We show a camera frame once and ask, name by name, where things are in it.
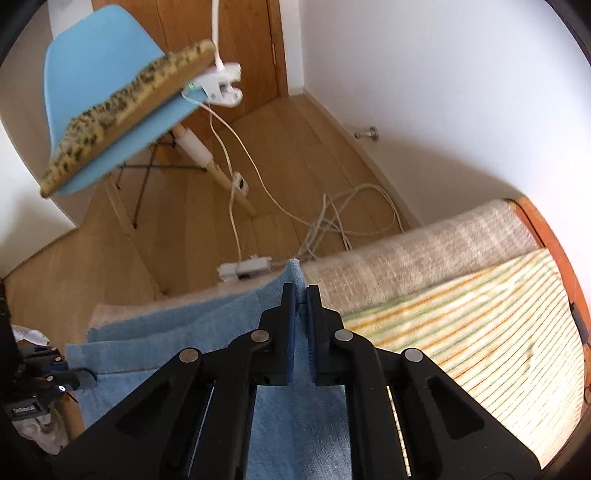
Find striped yellow bed sheet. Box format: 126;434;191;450
344;249;583;468

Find leopard pattern seat cushion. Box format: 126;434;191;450
39;39;218;199

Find light blue plastic chair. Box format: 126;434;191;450
44;6;258;296

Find tangled white cables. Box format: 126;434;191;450
182;90;409;261

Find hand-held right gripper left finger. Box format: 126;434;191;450
51;284;297;480

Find orange wooden bed frame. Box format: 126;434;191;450
507;197;591;354

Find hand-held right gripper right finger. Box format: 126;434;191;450
307;285;542;480

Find white clip lamp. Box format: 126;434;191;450
182;0;243;108

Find beige mattress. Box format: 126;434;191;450
88;198;542;326

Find white power strip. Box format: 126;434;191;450
218;255;280;281

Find white plastic tube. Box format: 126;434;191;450
177;128;214;168

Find light blue denim pants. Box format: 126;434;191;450
65;259;352;480

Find white cable with inline switch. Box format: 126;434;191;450
207;105;252;259

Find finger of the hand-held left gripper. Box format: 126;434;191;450
44;368;98;396
19;346;70;370

